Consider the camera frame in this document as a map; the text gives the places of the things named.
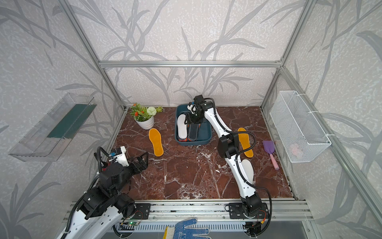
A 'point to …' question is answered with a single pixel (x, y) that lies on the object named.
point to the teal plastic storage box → (205, 134)
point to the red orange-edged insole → (185, 140)
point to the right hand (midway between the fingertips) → (188, 121)
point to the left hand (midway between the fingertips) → (143, 156)
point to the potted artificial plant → (144, 116)
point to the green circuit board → (132, 223)
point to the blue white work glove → (179, 231)
